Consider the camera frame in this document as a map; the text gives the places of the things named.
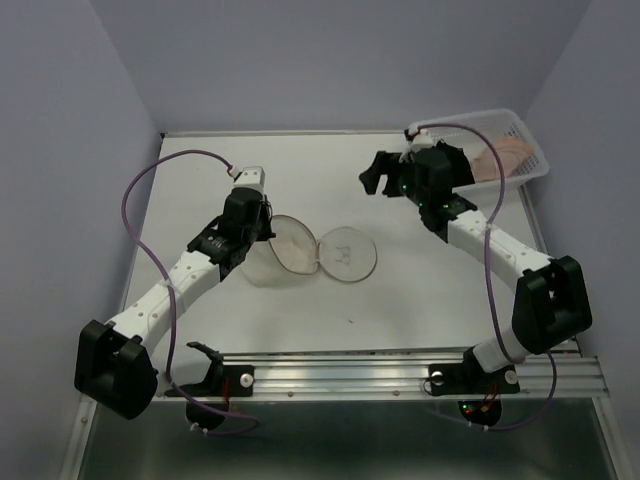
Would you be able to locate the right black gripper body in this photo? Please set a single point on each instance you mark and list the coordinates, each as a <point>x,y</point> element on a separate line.
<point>418,195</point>

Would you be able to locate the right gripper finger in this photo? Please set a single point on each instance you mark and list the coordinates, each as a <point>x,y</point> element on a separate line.
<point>382,165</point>
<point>392,169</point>

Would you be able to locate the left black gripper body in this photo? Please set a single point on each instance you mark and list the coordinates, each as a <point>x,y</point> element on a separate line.
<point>262,230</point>

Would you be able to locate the black bra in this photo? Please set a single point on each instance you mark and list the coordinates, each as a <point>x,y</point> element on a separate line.
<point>460,165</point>

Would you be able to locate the pink bra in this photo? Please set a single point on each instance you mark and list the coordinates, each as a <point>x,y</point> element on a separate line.
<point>512,152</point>

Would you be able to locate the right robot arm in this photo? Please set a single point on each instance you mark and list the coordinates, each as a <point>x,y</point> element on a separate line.
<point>551,304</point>

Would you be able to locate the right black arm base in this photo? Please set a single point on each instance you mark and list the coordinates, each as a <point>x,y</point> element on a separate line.
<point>466,377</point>

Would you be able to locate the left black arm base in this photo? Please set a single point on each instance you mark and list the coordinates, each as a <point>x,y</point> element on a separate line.
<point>205,373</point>

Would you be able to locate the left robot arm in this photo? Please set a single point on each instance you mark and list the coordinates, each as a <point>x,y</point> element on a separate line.
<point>113,364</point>

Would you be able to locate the white plastic basket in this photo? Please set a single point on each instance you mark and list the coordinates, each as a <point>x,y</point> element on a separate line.
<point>475,133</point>

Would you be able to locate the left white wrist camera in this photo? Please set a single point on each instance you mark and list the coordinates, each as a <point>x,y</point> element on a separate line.
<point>249,177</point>

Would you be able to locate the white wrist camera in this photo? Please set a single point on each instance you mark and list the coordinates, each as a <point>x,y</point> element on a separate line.
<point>249,177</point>
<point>418,138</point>

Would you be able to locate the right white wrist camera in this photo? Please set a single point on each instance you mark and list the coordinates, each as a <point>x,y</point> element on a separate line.
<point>418,138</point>

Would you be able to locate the aluminium mounting rail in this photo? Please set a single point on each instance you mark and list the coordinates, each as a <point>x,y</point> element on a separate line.
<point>387,376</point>

